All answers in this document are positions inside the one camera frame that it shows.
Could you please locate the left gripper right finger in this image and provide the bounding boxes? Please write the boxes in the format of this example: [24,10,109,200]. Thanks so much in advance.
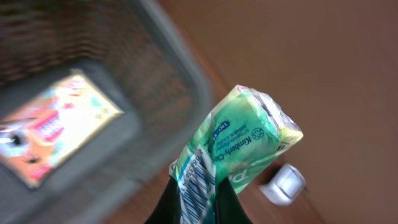
[215,177,252,224]

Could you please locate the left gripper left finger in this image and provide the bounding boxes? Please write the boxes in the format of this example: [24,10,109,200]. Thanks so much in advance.
[144,177,182,224]

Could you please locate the green tissue pack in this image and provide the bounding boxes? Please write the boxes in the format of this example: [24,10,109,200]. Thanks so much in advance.
[170,85,303,223]

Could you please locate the yellow snack packet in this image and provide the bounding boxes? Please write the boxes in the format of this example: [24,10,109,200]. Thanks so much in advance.
[1,68,124,189]

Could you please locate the white barcode scanner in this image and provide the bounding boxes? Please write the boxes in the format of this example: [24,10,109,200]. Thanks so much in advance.
[259,164,306,206]

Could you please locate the grey plastic mesh basket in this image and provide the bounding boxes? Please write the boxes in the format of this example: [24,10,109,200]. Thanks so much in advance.
[1,1,212,223]

